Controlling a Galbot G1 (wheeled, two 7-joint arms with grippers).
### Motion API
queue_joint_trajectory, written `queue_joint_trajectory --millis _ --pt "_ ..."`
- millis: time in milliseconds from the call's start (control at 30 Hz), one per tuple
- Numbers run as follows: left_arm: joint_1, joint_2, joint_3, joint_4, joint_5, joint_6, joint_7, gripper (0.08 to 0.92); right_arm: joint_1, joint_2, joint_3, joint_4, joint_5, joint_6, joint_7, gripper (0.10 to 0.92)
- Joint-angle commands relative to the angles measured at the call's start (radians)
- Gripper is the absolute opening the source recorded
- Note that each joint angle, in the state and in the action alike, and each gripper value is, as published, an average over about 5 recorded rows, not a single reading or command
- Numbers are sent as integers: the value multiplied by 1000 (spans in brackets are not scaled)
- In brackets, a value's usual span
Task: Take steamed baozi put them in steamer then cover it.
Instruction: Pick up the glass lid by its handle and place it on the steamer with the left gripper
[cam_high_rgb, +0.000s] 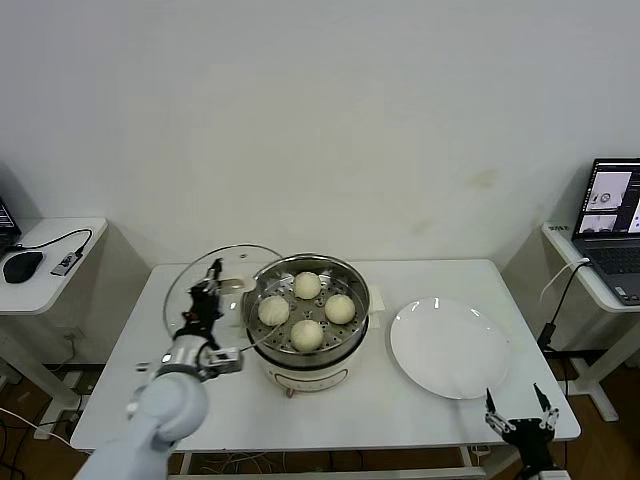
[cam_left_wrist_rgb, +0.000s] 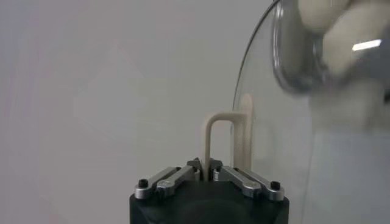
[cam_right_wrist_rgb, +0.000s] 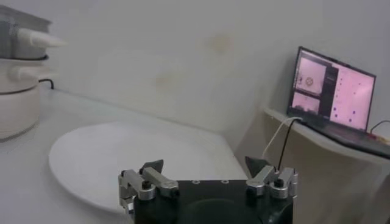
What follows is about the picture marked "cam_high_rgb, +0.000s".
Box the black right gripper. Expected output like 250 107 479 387
483 382 561 470

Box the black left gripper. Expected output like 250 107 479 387
179 257 225 340

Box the round glass pot lid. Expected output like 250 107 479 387
163 243 301 351

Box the white steamed baozi bun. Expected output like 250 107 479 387
257 295 291 326
292 270 323 300
290 319 325 352
324 293 357 325

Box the perforated steel steamer basket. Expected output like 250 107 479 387
240 253 371 367

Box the large white round plate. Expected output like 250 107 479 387
389 297 510 400

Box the cream electric cooking pot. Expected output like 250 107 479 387
229 284 385 400

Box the left robot arm grey sleeve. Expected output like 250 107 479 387
74 332 221 480

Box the grey usb hub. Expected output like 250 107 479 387
50 252 84 277

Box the white side table with mouse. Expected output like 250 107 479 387
0 216 109 411

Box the white side table with sticker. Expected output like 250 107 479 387
541 222 640 421

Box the grey open laptop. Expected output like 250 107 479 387
569 157 640 306

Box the black computer mouse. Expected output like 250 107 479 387
2 250 44 285

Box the black open laptop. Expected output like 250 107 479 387
0 197 24 256

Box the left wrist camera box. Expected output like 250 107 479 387
202 347 246 374

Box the black laptop power cable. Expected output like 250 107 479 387
538 262 595 351

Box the white table frame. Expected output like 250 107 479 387
169 442 526 480

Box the white laptop cable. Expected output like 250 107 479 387
542 257 591 304

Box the black usb hub cable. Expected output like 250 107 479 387
9 228 94 256

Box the white floor cable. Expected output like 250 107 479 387
0 405 94 454

